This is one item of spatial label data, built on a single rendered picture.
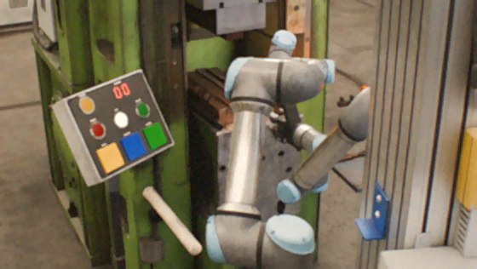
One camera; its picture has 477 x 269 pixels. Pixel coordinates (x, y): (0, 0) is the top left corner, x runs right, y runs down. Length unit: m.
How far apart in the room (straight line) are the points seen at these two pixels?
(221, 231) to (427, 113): 0.68
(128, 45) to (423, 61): 1.45
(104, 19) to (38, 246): 1.36
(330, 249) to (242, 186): 1.78
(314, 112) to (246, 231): 1.34
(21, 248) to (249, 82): 2.10
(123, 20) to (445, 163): 1.44
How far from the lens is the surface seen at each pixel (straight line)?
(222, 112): 2.41
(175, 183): 2.62
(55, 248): 3.44
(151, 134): 2.13
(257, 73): 1.65
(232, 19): 2.32
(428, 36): 1.05
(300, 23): 2.63
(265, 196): 2.60
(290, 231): 1.56
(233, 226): 1.58
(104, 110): 2.05
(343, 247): 3.38
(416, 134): 1.11
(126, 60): 2.35
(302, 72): 1.66
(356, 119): 1.77
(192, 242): 2.24
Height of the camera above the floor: 1.91
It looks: 22 degrees down
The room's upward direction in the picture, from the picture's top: 2 degrees counter-clockwise
